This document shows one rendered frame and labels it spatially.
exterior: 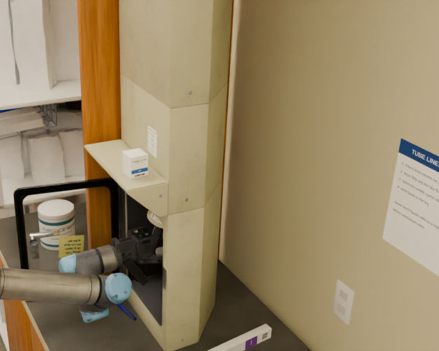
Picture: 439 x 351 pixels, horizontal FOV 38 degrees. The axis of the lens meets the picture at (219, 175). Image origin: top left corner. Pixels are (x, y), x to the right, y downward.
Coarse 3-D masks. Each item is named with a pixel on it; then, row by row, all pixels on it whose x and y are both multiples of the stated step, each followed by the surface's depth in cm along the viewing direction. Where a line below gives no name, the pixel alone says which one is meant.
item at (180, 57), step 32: (128, 0) 165; (160, 0) 149; (192, 0) 147; (224, 0) 160; (128, 32) 169; (160, 32) 152; (192, 32) 150; (224, 32) 165; (128, 64) 173; (160, 64) 155; (192, 64) 153; (224, 64) 171; (160, 96) 159; (192, 96) 157
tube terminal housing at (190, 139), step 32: (128, 96) 177; (224, 96) 177; (128, 128) 182; (160, 128) 162; (192, 128) 161; (224, 128) 183; (160, 160) 166; (192, 160) 165; (192, 192) 169; (192, 224) 174; (192, 256) 178; (192, 288) 183; (192, 320) 189
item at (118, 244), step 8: (128, 232) 185; (136, 232) 184; (144, 232) 184; (112, 240) 181; (120, 240) 181; (128, 240) 180; (136, 240) 181; (144, 240) 181; (152, 240) 182; (120, 248) 180; (128, 248) 181; (136, 248) 182; (144, 248) 183; (152, 248) 185; (120, 256) 179; (128, 256) 182; (136, 256) 184; (144, 256) 183; (120, 264) 180
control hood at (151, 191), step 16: (96, 144) 184; (112, 144) 184; (96, 160) 176; (112, 160) 174; (112, 176) 166; (144, 176) 166; (160, 176) 167; (128, 192) 159; (144, 192) 161; (160, 192) 164; (160, 208) 166
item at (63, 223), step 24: (72, 192) 189; (96, 192) 191; (24, 216) 186; (48, 216) 189; (72, 216) 192; (96, 216) 195; (48, 240) 192; (72, 240) 195; (96, 240) 199; (48, 264) 196
